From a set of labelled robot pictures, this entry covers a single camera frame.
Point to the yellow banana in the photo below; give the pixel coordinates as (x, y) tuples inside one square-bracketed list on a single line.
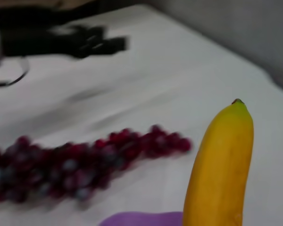
[(221, 164)]

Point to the purple wavy-edged plastic plate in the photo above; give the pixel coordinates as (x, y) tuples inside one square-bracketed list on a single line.
[(143, 219)]

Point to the red purple grape bunch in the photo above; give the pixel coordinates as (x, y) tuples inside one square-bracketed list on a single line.
[(73, 162)]

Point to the white tablecloth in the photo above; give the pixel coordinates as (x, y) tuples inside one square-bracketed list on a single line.
[(155, 82)]

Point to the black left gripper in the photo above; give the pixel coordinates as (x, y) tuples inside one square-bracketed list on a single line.
[(37, 42)]

